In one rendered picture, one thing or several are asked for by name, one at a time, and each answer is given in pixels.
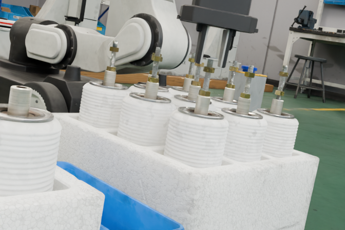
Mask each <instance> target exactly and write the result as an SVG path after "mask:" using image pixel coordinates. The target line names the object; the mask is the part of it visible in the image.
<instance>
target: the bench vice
mask: <svg viewBox="0 0 345 230"><path fill-rule="evenodd" d="M305 8H306V6H304V8H303V9H302V10H299V13H298V16H297V17H296V18H294V22H293V24H292V25H291V26H292V27H293V25H294V23H297V24H300V25H301V26H302V27H301V26H298V27H297V28H304V29H312V30H316V28H314V25H315V24H316V23H317V19H315V18H313V15H314V12H313V11H309V10H304V9H305ZM313 28H314V29H313Z"/></svg>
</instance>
